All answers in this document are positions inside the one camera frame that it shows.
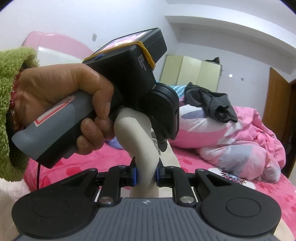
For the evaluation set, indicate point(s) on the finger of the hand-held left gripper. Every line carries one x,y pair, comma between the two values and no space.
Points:
163,144

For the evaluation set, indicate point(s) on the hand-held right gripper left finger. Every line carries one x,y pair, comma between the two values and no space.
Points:
134,175

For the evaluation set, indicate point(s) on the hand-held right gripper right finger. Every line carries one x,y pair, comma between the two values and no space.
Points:
158,176

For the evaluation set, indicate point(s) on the beige zip hoodie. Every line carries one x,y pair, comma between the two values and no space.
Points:
138,139

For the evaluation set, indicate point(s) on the person's left hand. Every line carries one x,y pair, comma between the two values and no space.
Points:
50,83

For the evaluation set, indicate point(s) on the yellow rubber band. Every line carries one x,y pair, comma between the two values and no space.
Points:
148,55

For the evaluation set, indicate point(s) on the pink floral blanket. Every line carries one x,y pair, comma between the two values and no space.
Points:
189,162

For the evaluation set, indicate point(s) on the pale yellow wardrobe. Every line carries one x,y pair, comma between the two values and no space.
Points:
192,69

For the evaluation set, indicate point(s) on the dark grey garment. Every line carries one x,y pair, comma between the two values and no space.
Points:
208,102

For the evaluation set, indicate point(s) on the pink white teal printed duvet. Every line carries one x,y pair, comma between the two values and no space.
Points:
231,143

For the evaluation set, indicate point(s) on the pink white padded headboard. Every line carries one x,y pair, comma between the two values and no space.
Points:
57,44

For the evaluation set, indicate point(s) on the person's white fleece garment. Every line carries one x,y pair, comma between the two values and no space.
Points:
11,208

